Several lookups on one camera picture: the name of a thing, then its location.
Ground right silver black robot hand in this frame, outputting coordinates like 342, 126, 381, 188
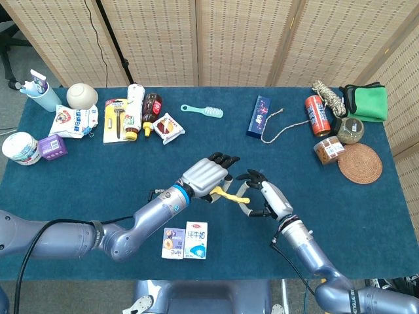
235, 169, 295, 220

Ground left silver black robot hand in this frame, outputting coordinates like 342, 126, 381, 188
181, 152, 241, 204

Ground yellow rubber toy strip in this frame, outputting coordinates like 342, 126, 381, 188
209, 185, 251, 204

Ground white wrapped snack cake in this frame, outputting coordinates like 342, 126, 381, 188
152, 113, 186, 145

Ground teal scrubbing brush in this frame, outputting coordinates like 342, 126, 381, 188
180, 103, 225, 119

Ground white blue milk carton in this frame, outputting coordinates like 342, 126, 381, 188
183, 221, 209, 260

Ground clear tub orange snacks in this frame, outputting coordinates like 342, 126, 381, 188
313, 136, 346, 166

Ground purple juice carton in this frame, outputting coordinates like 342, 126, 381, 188
161, 227, 186, 260

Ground dark blue long box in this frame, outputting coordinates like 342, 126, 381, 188
246, 95, 272, 138

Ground dark brown bottle yellow cap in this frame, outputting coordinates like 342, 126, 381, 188
141, 93, 164, 137

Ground round woven coaster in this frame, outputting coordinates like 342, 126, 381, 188
337, 143, 384, 185

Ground orange drink can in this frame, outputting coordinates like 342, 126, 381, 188
304, 94, 332, 137

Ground white metal rod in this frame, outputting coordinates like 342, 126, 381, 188
280, 279, 291, 314

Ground white bottle yellow cap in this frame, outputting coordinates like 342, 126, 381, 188
123, 83, 146, 141

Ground glass jar black lid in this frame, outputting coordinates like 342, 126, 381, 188
331, 116, 365, 145

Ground razor on yellow card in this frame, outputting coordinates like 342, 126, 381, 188
103, 98, 129, 144

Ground dark blue table cloth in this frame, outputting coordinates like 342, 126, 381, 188
0, 86, 419, 281

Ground blue-grey robot torso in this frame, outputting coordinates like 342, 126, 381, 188
122, 279, 285, 314

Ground grey cloth black edged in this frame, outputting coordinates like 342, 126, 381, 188
338, 84, 356, 114

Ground green folded towel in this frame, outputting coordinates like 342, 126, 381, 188
346, 83, 389, 123

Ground black white patterned object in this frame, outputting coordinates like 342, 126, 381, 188
365, 277, 419, 292

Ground white printed snack bag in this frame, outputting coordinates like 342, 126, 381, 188
48, 104, 100, 139

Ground beige upturned bowl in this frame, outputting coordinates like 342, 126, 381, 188
66, 82, 99, 111

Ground small purple box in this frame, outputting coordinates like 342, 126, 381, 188
38, 133, 69, 162

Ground black stand pole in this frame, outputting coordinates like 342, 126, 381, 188
94, 0, 135, 85

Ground light blue plastic cup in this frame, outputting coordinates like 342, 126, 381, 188
19, 81, 62, 113

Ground white round tub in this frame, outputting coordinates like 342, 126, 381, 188
1, 131, 43, 166

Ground toothpaste tube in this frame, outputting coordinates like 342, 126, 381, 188
29, 69, 48, 94

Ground black office chair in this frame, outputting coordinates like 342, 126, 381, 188
0, 5, 32, 91

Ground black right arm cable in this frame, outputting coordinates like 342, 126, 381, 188
270, 228, 317, 297

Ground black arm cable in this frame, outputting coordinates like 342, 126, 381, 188
14, 215, 135, 314
270, 228, 317, 297

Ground beige braided rope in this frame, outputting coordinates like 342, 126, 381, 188
261, 80, 348, 144

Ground thin black hanging cable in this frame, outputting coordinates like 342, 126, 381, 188
84, 0, 109, 82

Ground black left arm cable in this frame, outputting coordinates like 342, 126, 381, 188
14, 215, 135, 314

